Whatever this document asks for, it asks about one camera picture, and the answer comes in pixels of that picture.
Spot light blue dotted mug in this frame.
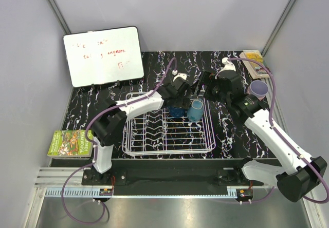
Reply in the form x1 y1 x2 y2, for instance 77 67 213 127
187 99 204 122

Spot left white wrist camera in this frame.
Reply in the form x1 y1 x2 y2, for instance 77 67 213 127
172 70 187 82

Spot small whiteboard with red writing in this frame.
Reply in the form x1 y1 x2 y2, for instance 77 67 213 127
63 26 144 87

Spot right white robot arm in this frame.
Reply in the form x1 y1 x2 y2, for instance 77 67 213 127
196 70 327 202

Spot yellow paperback book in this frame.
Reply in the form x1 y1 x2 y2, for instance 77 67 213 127
239 50 269 79

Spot dark blue ceramic mug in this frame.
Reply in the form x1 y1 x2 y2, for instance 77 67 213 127
169 106 186 118

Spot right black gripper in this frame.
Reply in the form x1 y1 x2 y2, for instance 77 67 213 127
189 70 230 106

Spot lavender plastic cup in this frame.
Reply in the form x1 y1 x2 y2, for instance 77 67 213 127
249 80 269 94

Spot pink plastic cup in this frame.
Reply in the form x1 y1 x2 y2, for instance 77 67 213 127
247 89 266 101

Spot white slotted cable duct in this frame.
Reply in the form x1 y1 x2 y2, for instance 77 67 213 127
45 187 113 198

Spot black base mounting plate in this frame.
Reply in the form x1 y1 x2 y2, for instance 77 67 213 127
82 159 252 197

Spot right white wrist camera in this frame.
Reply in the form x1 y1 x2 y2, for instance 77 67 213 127
220 57 236 72

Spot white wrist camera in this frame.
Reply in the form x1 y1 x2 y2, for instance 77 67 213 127
172 70 187 82
220 57 236 72

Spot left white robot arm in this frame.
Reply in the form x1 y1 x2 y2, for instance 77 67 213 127
87 78 190 185

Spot green paperback book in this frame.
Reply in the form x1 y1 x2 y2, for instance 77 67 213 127
47 130 93 159

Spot white wire dish rack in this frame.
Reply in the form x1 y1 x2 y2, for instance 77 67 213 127
121 100 216 157

